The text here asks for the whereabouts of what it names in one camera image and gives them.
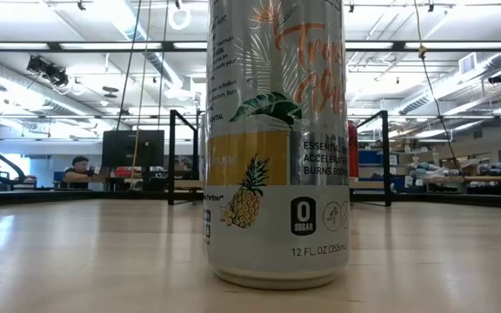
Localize red Coca-Cola can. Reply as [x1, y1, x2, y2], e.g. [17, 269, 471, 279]
[348, 120, 359, 180]

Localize blue storage bins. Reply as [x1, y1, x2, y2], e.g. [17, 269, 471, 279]
[357, 150, 404, 192]

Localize black overhead crossbeam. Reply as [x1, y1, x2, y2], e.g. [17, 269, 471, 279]
[0, 40, 501, 54]

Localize person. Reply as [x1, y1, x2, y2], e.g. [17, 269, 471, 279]
[62, 155, 106, 190]

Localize black ceiling device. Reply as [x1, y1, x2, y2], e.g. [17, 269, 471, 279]
[26, 55, 70, 88]

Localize white hanging ring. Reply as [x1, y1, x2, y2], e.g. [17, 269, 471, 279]
[166, 0, 193, 31]

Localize yellow black hanging cable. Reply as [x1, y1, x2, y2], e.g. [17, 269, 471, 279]
[413, 0, 467, 175]

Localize black table frame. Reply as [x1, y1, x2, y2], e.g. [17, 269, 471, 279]
[0, 187, 501, 209]

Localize black curved hose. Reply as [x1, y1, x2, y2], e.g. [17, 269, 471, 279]
[0, 123, 28, 195]

